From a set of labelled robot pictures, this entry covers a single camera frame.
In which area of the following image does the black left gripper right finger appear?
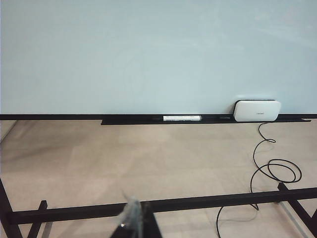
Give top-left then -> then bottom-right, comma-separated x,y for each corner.
142,201 -> 163,238

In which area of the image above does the black floor cable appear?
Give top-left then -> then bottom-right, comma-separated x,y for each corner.
216,121 -> 303,238

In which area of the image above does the white whiteboard marker pen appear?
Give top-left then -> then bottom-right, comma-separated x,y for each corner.
162,114 -> 203,123

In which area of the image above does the pale glass whiteboard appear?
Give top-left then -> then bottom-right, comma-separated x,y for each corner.
0,0 -> 317,121

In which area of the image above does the black whiteboard stand frame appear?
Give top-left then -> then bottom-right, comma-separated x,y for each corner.
0,178 -> 317,238

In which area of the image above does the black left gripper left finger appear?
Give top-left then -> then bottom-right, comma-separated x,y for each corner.
112,190 -> 144,238

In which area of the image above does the black whiteboard marker tray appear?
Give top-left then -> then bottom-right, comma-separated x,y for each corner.
101,114 -> 312,126

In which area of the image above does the white rectangular whiteboard eraser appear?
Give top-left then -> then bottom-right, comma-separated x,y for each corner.
233,99 -> 282,122

